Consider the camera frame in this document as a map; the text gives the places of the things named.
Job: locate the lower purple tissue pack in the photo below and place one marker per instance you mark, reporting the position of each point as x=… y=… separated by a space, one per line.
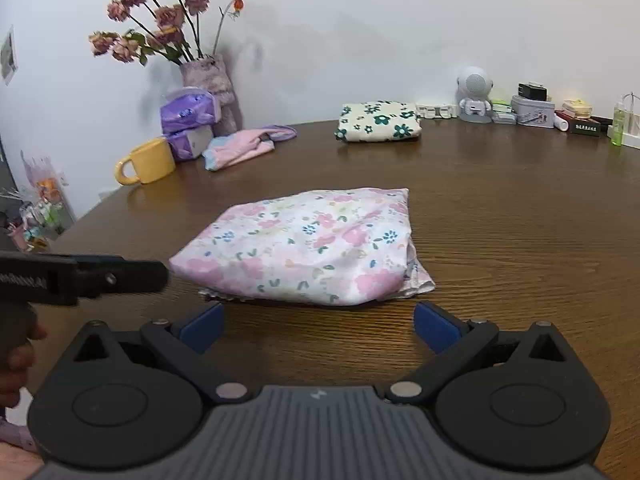
x=189 y=144

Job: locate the yellow ceramic mug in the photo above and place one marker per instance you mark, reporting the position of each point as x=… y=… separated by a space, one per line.
x=147 y=163

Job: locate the white letter block row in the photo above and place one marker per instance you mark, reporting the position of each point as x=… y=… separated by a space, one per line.
x=437 y=111

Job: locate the green floral folded cloth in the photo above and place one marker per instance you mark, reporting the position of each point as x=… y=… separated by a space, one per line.
x=378 y=121

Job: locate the pink floral garment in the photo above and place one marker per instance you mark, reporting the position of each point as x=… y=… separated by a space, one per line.
x=338 y=248

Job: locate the person's left hand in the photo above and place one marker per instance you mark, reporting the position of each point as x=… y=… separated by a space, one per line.
x=14 y=372

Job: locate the dried pink rose bouquet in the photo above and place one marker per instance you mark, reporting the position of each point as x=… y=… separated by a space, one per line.
x=170 y=29

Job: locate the upper purple tissue pack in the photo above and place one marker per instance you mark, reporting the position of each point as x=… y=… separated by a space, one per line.
x=189 y=108

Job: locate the white astronaut figurine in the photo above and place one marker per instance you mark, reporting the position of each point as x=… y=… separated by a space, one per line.
x=474 y=86

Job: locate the purple tissue pack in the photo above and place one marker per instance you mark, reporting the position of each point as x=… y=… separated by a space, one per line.
x=189 y=144
x=189 y=108

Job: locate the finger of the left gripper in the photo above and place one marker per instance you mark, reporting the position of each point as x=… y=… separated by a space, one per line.
x=101 y=275

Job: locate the black small box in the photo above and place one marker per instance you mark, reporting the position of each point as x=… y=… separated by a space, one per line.
x=532 y=91

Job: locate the dark red flat box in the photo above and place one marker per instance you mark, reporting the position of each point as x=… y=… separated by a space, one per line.
x=576 y=125

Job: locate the yellow small container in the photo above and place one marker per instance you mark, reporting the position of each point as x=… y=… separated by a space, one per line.
x=577 y=108

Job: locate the pink blue purple cloth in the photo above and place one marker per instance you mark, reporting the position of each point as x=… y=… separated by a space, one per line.
x=226 y=151

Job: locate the grey tin box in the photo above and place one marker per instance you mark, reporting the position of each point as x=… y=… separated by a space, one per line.
x=533 y=113

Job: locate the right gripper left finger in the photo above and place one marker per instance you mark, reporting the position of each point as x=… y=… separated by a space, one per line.
x=180 y=347

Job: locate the fuzzy purple vase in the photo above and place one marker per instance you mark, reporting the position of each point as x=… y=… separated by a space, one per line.
x=211 y=74

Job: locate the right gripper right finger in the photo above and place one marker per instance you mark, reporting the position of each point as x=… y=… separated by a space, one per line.
x=456 y=344

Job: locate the green spray bottle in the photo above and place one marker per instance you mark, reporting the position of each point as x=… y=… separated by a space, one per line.
x=618 y=123

